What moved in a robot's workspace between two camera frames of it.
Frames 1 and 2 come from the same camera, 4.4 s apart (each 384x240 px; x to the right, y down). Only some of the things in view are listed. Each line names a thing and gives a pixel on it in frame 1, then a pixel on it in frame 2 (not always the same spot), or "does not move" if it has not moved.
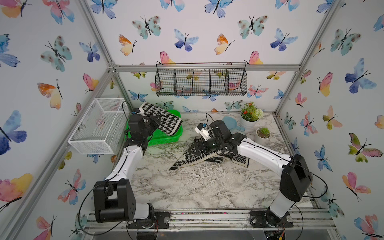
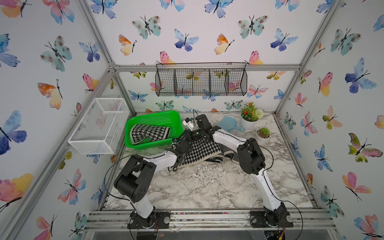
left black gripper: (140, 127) -> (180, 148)
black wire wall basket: (201, 79) does not move
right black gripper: (203, 145) -> (187, 135)
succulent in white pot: (262, 135) does not move
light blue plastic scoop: (231, 124) does not move
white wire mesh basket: (99, 131) does not move
